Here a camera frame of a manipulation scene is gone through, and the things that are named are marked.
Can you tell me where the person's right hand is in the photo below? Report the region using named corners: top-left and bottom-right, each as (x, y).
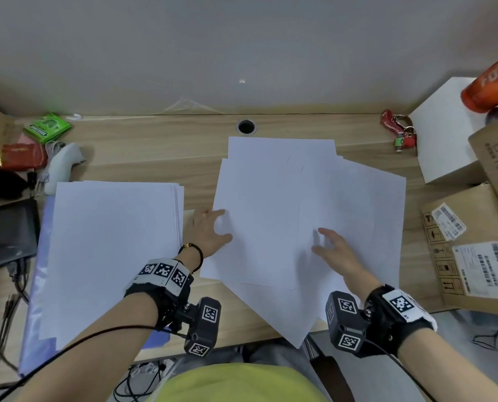
top-left (312, 228), bottom-right (382, 301)

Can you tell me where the person's left hand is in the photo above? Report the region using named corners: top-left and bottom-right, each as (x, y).
top-left (181, 209), bottom-right (234, 260)

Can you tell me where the pile of white papers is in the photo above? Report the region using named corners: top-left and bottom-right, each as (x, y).
top-left (199, 136), bottom-right (407, 350)

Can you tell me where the tidy white paper stack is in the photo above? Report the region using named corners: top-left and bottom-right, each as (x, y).
top-left (39, 181), bottom-right (186, 350)

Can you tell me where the blue plastic folder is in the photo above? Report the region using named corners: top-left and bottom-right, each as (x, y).
top-left (17, 196), bottom-right (173, 377)

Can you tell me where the person's left forearm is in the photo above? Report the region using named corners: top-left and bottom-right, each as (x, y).
top-left (16, 295), bottom-right (157, 402)

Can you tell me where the person's right forearm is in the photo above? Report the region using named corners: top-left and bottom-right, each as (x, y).
top-left (398, 328), bottom-right (498, 402)

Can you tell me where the person's yellow shirt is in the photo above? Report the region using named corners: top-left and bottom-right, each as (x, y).
top-left (146, 363), bottom-right (329, 402)

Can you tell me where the dark brown chair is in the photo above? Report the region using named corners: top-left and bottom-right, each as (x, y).
top-left (307, 333), bottom-right (356, 402)

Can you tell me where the clear tape piece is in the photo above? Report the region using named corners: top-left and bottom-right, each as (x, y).
top-left (163, 95), bottom-right (227, 116)

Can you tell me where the white power strip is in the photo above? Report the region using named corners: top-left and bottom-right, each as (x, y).
top-left (133, 357), bottom-right (176, 377)

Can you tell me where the flat cardboard box with labels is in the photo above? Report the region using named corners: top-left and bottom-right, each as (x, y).
top-left (419, 183), bottom-right (498, 319)

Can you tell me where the white handheld controller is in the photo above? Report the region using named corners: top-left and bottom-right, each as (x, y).
top-left (42, 142), bottom-right (87, 197)

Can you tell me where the small white box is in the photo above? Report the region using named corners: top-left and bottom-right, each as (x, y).
top-left (408, 77), bottom-right (491, 185)

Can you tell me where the green gum packet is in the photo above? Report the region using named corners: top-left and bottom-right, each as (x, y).
top-left (22, 113), bottom-right (73, 143)

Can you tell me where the small black tablet screen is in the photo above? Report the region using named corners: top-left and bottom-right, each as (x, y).
top-left (0, 198), bottom-right (41, 271)

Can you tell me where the red snack packet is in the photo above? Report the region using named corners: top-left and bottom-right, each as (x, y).
top-left (1, 142), bottom-right (49, 171)

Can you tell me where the orange drink bottle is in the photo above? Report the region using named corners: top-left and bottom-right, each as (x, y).
top-left (460, 45), bottom-right (498, 113)

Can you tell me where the black bead bracelet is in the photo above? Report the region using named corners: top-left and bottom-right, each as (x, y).
top-left (178, 242), bottom-right (204, 275)

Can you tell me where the black wrist camera with markers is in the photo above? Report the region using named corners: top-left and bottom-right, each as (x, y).
top-left (325, 284), bottom-right (438, 358)
top-left (124, 258), bottom-right (223, 357)

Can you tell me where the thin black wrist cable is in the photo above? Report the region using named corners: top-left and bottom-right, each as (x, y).
top-left (364, 338), bottom-right (436, 402)
top-left (0, 325), bottom-right (191, 402)

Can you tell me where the red keychain with green charm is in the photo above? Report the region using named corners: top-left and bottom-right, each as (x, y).
top-left (380, 109), bottom-right (418, 155)

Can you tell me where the white coiled cable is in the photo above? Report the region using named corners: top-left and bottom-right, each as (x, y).
top-left (27, 140), bottom-right (68, 195)

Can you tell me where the black tablet cable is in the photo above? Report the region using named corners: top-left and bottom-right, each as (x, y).
top-left (6, 259), bottom-right (31, 304)

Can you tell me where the black cable bundle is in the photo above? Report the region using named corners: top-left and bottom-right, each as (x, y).
top-left (0, 263), bottom-right (30, 392)

